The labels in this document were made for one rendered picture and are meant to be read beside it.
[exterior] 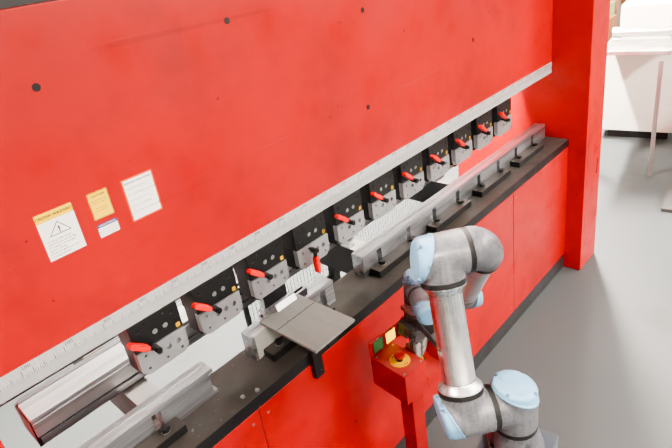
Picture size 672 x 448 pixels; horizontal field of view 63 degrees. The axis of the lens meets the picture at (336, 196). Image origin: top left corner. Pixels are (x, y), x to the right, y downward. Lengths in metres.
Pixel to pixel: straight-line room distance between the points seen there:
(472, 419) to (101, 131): 1.14
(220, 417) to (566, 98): 2.52
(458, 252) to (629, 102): 4.63
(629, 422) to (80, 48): 2.59
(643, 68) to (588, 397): 3.53
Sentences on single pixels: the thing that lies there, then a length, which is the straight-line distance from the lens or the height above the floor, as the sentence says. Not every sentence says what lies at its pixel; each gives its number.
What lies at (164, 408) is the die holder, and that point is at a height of 0.95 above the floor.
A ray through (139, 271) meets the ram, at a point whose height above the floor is 1.39.
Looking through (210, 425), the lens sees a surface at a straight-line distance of 1.77.
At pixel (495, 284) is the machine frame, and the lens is 2.97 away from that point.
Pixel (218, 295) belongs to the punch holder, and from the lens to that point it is 1.69.
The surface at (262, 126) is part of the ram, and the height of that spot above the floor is 1.62.
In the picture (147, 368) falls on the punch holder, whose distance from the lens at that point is 1.65.
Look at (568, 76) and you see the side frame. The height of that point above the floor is 1.24.
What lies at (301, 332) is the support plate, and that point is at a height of 1.00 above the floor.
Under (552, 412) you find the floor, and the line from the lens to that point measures 2.90.
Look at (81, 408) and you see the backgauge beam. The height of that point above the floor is 0.92.
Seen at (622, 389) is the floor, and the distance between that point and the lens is 3.07.
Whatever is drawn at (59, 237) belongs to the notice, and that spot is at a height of 1.57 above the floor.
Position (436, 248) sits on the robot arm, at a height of 1.38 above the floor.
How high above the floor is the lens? 2.09
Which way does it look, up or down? 24 degrees down
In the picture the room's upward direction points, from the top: 9 degrees counter-clockwise
